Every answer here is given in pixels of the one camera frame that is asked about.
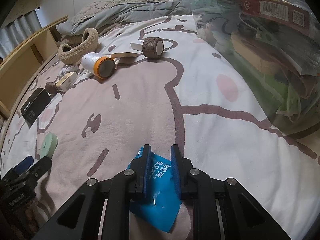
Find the brown bandage roll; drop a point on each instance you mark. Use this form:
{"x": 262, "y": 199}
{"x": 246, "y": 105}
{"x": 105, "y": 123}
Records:
{"x": 153, "y": 47}

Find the crumpled white tissue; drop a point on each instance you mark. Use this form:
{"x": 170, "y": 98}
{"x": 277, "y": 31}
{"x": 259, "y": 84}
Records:
{"x": 67, "y": 69}

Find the white flat small box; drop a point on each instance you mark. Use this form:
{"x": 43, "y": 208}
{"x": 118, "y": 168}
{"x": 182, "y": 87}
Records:
{"x": 137, "y": 45}

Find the clear roll with orange cap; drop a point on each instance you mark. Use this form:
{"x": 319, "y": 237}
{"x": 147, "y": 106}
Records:
{"x": 99, "y": 65}

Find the green round tape measure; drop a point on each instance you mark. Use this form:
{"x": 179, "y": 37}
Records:
{"x": 48, "y": 146}

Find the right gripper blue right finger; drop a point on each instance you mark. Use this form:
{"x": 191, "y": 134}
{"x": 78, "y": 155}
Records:
{"x": 180, "y": 171}

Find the cartoon bear blanket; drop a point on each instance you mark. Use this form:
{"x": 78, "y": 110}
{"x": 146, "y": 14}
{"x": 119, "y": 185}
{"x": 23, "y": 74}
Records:
{"x": 229, "y": 120}

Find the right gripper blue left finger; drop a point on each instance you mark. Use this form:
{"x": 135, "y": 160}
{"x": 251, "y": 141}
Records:
{"x": 144, "y": 164}

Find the wooden round brush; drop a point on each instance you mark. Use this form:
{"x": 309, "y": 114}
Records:
{"x": 124, "y": 57}

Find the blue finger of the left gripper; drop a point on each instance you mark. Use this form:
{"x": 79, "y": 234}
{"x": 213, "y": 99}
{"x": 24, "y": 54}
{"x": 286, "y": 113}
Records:
{"x": 37, "y": 169}
{"x": 24, "y": 165}

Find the small black product box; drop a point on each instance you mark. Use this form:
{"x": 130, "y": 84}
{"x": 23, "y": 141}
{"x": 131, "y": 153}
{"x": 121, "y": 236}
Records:
{"x": 35, "y": 105}

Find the wooden bedside shelf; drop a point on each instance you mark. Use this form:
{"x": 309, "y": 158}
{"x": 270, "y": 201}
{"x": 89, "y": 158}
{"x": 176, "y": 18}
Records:
{"x": 24, "y": 61}

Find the small yellow box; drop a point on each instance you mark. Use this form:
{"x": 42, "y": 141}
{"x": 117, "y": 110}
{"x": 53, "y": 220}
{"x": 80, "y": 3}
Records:
{"x": 66, "y": 82}

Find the beige fuzzy earmuffs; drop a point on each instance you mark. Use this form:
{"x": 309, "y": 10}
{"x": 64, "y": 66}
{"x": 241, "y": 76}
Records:
{"x": 70, "y": 55}

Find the small dark brown roll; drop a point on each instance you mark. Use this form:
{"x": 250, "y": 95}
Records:
{"x": 51, "y": 88}

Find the blue snack packet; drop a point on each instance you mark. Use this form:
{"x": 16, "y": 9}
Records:
{"x": 161, "y": 205}

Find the grey blue duvet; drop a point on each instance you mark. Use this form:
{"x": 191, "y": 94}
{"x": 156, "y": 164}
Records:
{"x": 130, "y": 13}

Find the grey curtain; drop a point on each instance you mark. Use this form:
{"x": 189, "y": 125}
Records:
{"x": 17, "y": 31}

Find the clear plastic storage bin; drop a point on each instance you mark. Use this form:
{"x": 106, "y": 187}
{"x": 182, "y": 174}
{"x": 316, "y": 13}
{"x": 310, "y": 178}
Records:
{"x": 274, "y": 46}

